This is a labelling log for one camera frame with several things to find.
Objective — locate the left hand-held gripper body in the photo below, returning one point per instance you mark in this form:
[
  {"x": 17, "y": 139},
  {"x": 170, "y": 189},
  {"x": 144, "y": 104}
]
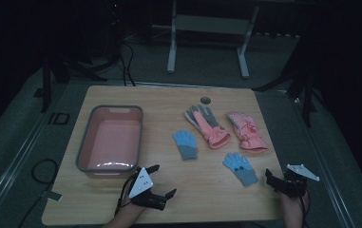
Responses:
[{"x": 141, "y": 185}]

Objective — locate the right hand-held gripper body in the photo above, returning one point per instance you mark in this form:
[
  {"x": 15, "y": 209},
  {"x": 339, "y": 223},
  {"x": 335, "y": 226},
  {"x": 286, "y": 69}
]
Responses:
[{"x": 295, "y": 180}]

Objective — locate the pink glove with cartoon print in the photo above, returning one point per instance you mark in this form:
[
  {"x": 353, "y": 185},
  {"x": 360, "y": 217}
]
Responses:
[{"x": 249, "y": 136}]

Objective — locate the pink glove with grey palm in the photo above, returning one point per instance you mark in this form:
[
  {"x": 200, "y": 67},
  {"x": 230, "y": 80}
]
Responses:
[{"x": 213, "y": 136}]

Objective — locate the person's left hand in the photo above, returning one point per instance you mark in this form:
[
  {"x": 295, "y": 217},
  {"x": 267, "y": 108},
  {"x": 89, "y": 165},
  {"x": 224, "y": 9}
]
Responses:
[{"x": 129, "y": 205}]

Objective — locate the person's right hand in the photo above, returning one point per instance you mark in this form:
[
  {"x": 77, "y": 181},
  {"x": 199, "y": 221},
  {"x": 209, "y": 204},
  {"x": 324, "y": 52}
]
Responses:
[{"x": 291, "y": 205}]

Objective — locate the blue grey knit glove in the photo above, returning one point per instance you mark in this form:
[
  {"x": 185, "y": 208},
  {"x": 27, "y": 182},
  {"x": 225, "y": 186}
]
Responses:
[
  {"x": 186, "y": 145},
  {"x": 242, "y": 169}
]

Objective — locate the pink basin with grey rim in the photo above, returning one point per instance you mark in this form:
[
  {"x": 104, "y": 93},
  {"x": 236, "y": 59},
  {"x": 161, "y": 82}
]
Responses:
[{"x": 112, "y": 142}]

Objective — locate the black stand with angled legs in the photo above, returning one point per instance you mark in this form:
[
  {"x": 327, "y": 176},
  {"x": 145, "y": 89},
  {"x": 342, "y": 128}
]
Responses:
[{"x": 307, "y": 95}]

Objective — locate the grey tape strip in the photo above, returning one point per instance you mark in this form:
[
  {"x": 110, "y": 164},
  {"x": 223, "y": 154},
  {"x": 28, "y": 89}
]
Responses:
[{"x": 52, "y": 195}]

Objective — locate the black tripod stand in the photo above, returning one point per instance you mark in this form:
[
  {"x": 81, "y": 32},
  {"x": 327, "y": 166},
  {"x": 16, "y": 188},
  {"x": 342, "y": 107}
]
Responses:
[{"x": 46, "y": 85}]

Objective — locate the white metal desk frame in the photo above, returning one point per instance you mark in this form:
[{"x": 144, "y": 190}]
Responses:
[{"x": 210, "y": 23}]

